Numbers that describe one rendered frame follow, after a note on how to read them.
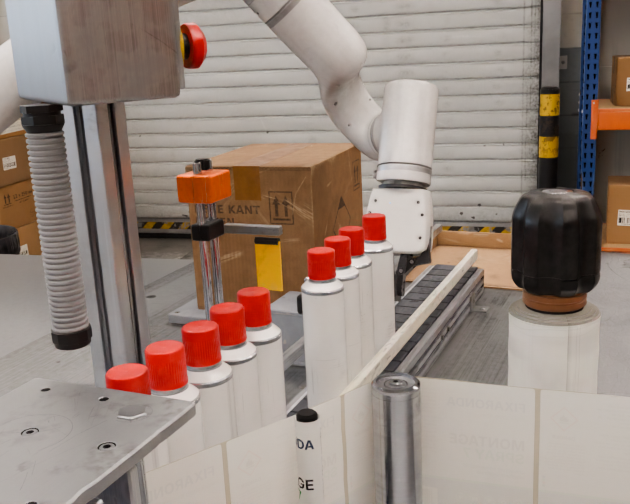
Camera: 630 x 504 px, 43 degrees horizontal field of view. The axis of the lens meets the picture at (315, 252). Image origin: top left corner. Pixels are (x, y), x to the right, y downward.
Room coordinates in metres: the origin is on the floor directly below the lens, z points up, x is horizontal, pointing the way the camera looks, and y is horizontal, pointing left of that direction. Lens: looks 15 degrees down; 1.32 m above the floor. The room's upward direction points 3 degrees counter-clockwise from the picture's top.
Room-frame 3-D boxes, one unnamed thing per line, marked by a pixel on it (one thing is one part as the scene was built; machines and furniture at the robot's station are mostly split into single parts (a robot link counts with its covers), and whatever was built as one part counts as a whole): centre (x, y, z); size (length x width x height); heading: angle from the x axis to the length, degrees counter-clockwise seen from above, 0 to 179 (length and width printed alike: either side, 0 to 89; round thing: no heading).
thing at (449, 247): (1.69, -0.35, 0.85); 0.30 x 0.26 x 0.04; 156
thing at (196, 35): (0.70, 0.10, 1.33); 0.04 x 0.03 x 0.04; 31
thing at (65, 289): (0.67, 0.22, 1.18); 0.04 x 0.04 x 0.21
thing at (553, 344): (0.73, -0.23, 1.03); 0.09 x 0.09 x 0.30
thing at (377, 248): (1.10, -0.08, 0.98); 0.05 x 0.05 x 0.20
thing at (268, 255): (0.84, 0.05, 1.09); 0.03 x 0.01 x 0.06; 66
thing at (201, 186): (0.84, 0.09, 1.05); 0.10 x 0.04 x 0.33; 66
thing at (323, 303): (0.92, -0.01, 0.98); 0.05 x 0.05 x 0.20
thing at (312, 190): (1.53, 0.06, 0.99); 0.30 x 0.24 x 0.27; 160
